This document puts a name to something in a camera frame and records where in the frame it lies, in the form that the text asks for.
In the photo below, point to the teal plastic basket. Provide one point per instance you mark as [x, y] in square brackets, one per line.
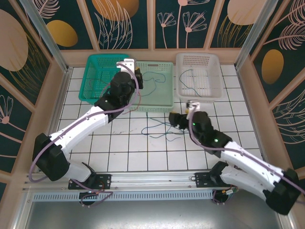
[85, 78]

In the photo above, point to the wall panel pale circle grass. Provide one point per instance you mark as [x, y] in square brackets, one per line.
[12, 40]
[238, 12]

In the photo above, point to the wall panel palm leaves circle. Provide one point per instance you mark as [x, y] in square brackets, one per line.
[272, 66]

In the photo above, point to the wall panel orange oval leaf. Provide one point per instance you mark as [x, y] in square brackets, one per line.
[62, 33]

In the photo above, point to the grey metal sheet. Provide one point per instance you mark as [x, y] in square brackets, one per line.
[152, 214]

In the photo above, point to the mint green plastic basket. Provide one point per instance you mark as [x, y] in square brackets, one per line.
[164, 95]

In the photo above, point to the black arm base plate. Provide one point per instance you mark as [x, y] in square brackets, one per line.
[202, 181]
[104, 181]

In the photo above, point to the aluminium frame post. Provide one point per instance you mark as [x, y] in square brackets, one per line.
[255, 35]
[46, 35]

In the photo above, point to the white plastic basket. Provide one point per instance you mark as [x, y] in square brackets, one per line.
[214, 78]

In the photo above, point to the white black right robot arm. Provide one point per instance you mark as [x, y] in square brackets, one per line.
[250, 159]

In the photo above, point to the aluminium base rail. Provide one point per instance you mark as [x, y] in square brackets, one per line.
[152, 179]

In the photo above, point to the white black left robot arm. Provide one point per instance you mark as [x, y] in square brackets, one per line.
[81, 124]

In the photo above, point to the wall panel flower outline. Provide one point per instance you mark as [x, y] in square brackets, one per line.
[171, 35]

